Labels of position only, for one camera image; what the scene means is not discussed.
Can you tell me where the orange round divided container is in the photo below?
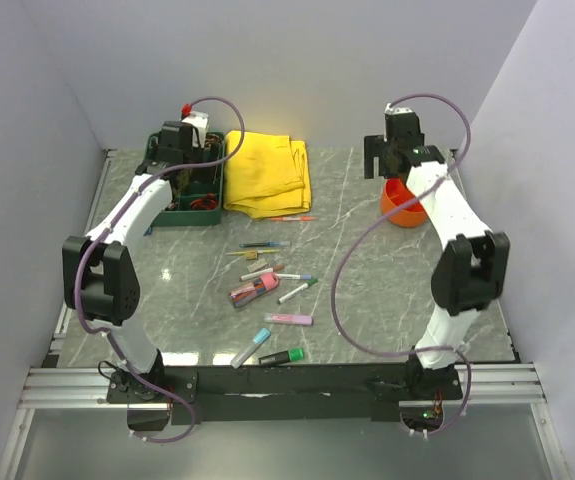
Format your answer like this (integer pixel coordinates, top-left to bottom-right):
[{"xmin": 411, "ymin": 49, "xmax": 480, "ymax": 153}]
[{"xmin": 379, "ymin": 178, "xmax": 428, "ymax": 229}]

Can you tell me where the orange pen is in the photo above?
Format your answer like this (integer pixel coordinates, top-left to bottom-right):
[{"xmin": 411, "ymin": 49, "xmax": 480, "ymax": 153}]
[{"xmin": 269, "ymin": 216, "xmax": 317, "ymax": 222}]

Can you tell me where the dark blue pen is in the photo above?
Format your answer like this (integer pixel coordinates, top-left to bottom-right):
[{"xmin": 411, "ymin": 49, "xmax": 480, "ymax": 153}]
[{"xmin": 239, "ymin": 241, "xmax": 291, "ymax": 249}]

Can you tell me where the yellow pencil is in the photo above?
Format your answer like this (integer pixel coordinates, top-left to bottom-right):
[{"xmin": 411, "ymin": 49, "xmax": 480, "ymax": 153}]
[{"xmin": 227, "ymin": 248, "xmax": 279, "ymax": 259}]

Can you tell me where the white marker blue cap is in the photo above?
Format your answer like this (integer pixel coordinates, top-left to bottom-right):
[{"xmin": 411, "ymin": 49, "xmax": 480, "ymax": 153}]
[{"xmin": 275, "ymin": 273, "xmax": 313, "ymax": 281}]

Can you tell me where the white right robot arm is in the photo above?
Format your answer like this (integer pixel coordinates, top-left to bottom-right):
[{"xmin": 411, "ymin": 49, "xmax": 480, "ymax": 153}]
[{"xmin": 363, "ymin": 104, "xmax": 510, "ymax": 398}]

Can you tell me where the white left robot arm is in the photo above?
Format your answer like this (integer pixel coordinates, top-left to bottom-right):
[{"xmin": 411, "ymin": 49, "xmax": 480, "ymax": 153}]
[{"xmin": 62, "ymin": 115, "xmax": 208, "ymax": 402}]

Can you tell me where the green compartment tray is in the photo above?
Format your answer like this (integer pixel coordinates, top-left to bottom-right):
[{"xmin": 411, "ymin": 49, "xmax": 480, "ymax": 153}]
[{"xmin": 141, "ymin": 131, "xmax": 225, "ymax": 228}]

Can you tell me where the orange navy rolled tie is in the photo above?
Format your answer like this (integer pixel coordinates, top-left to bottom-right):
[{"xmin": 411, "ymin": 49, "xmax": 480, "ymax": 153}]
[{"xmin": 190, "ymin": 193, "xmax": 219, "ymax": 211}]

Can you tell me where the yellow folded cloth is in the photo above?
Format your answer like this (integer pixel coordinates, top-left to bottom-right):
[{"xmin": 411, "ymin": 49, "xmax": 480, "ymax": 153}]
[{"xmin": 223, "ymin": 130, "xmax": 312, "ymax": 219}]

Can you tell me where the beige eraser block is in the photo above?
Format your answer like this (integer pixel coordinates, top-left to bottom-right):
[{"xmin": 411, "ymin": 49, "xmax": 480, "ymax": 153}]
[{"xmin": 247, "ymin": 259, "xmax": 268, "ymax": 273}]

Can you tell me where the white marker green cap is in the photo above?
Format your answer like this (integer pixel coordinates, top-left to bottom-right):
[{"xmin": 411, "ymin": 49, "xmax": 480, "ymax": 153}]
[{"xmin": 277, "ymin": 278, "xmax": 318, "ymax": 305}]

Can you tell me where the clear tube blue cap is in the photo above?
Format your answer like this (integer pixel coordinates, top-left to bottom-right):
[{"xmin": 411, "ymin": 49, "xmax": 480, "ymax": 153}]
[{"xmin": 230, "ymin": 328, "xmax": 271, "ymax": 369}]

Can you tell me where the black green highlighter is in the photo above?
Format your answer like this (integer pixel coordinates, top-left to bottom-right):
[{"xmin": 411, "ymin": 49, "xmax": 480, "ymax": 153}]
[{"xmin": 258, "ymin": 348, "xmax": 305, "ymax": 366}]

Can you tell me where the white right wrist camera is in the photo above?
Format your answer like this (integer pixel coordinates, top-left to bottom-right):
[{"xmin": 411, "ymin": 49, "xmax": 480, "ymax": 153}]
[{"xmin": 384, "ymin": 102, "xmax": 413, "ymax": 116}]

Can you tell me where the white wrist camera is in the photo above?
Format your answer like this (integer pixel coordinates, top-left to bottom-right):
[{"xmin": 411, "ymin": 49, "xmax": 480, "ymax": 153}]
[
  {"xmin": 180, "ymin": 103, "xmax": 209, "ymax": 147},
  {"xmin": 384, "ymin": 102, "xmax": 413, "ymax": 116}
]

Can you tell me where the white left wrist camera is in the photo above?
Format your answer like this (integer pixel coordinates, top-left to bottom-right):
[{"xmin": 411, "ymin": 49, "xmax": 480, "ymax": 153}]
[{"xmin": 180, "ymin": 103, "xmax": 209, "ymax": 147}]

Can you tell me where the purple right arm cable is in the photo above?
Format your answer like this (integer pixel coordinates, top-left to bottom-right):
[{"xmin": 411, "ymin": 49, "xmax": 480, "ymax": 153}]
[{"xmin": 330, "ymin": 93, "xmax": 472, "ymax": 435}]

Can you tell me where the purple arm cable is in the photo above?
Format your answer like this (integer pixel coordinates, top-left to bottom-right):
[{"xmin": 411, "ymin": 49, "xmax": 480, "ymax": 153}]
[
  {"xmin": 75, "ymin": 96, "xmax": 245, "ymax": 445},
  {"xmin": 330, "ymin": 93, "xmax": 472, "ymax": 435}
]

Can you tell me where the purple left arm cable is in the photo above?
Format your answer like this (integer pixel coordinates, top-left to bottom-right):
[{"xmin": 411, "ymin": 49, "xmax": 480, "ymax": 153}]
[{"xmin": 75, "ymin": 96, "xmax": 245, "ymax": 445}]

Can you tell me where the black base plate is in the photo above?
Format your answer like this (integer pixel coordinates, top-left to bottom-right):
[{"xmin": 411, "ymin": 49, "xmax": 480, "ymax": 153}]
[{"xmin": 106, "ymin": 363, "xmax": 466, "ymax": 425}]

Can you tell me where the aluminium rail frame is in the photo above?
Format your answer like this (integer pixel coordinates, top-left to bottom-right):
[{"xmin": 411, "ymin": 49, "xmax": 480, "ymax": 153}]
[{"xmin": 0, "ymin": 147, "xmax": 568, "ymax": 479}]

